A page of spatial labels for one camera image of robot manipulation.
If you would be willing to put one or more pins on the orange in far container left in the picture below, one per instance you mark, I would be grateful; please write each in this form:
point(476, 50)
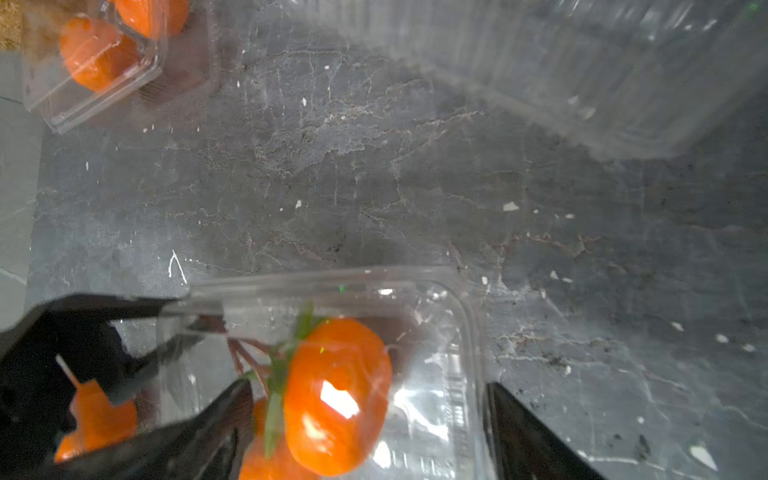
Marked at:
point(96, 52)

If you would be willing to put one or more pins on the orange in far container right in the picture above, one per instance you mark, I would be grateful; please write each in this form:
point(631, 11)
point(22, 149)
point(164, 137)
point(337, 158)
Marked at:
point(154, 19)

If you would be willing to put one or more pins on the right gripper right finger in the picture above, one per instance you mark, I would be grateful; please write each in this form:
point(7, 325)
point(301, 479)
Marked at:
point(525, 448)

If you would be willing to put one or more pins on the orange in middle container lower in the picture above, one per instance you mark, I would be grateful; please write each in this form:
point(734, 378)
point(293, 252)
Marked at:
point(280, 465)

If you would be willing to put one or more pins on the brown teddy bear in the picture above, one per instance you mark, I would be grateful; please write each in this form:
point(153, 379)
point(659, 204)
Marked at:
point(10, 25)

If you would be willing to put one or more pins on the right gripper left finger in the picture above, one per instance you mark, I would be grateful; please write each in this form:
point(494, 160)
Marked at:
point(211, 445)

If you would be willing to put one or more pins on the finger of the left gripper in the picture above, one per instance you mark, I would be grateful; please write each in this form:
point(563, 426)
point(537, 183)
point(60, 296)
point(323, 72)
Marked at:
point(59, 344)

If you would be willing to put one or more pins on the clear clamshell container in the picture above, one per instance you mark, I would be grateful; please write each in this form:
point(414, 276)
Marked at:
point(626, 79)
point(250, 328)
point(174, 76)

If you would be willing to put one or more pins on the leafy twin oranges left container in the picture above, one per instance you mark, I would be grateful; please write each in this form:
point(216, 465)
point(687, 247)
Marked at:
point(99, 423)

